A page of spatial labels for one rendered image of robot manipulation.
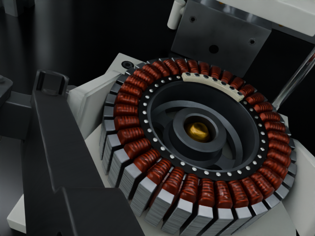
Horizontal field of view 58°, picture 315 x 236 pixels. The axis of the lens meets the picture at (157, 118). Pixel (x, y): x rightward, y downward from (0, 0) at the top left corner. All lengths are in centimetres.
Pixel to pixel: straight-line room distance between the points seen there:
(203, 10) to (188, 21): 2
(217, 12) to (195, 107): 11
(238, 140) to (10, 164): 14
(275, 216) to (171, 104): 9
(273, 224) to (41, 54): 21
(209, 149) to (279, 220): 6
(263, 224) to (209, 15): 17
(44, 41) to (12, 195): 14
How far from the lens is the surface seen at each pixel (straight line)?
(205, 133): 17
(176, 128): 16
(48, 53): 25
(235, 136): 19
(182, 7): 27
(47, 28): 28
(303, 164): 17
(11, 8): 29
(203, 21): 26
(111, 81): 16
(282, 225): 19
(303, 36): 42
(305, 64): 23
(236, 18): 26
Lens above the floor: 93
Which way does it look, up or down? 47 degrees down
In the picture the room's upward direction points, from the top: 21 degrees clockwise
